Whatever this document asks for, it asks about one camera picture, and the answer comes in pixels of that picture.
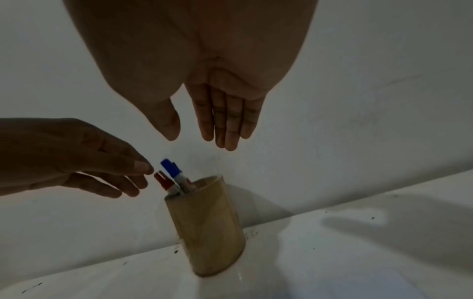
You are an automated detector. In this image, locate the person's right hand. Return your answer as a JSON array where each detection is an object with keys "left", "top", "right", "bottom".
[{"left": 63, "top": 0, "right": 319, "bottom": 152}]

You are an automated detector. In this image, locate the wooden pen holder cup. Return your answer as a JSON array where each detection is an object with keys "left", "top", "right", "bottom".
[{"left": 164, "top": 174, "right": 247, "bottom": 278}]

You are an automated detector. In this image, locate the blue capped white marker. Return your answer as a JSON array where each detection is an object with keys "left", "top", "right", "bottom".
[{"left": 160, "top": 158, "right": 198, "bottom": 195}]

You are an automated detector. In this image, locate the person's left hand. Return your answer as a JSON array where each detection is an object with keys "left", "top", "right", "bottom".
[{"left": 0, "top": 117, "right": 155, "bottom": 199}]

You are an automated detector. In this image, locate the red capped white marker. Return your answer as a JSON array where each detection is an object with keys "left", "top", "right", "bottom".
[{"left": 154, "top": 171, "right": 182, "bottom": 197}]

